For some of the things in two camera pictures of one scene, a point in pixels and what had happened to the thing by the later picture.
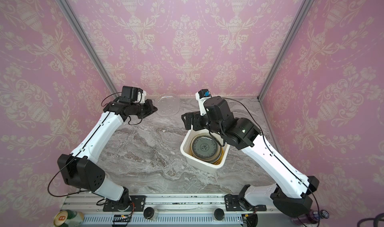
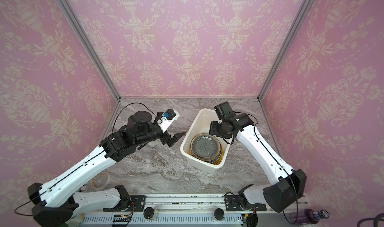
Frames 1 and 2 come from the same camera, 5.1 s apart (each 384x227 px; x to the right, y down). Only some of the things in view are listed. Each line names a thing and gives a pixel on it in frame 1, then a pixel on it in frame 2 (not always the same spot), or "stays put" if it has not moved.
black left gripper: [151, 108] → [167, 139]
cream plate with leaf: [205, 147] stays put
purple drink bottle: [312, 217] stays put
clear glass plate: [168, 104] → [205, 146]
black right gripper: [198, 117] → [213, 129]
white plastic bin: [195, 163] stays put
